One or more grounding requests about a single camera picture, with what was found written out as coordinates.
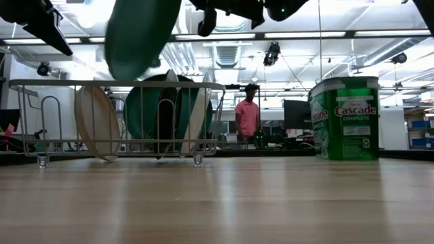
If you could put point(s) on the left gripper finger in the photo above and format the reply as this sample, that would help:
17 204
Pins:
51 30

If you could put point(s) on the teal plate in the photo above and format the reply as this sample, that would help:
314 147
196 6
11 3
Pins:
142 37

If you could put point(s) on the plain white plate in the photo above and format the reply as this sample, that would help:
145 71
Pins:
98 122

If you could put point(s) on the dark green plate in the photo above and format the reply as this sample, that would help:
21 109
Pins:
146 112

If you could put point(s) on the floral glass plate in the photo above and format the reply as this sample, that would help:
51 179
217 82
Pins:
166 115

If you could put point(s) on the black ceiling spotlight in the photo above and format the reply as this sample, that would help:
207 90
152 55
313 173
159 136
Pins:
272 54
399 58
156 63
43 68

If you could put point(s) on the black monitor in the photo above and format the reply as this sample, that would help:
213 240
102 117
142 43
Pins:
296 115
9 117

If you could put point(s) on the person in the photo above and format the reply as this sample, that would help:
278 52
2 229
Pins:
247 115

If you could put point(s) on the green Cascade detergent tub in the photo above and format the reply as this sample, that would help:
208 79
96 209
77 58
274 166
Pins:
352 135

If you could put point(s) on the shelf with blue boxes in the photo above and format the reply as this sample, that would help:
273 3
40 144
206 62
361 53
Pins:
420 132

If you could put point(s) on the black aluminium table frame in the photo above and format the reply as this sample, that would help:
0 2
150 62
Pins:
271 153

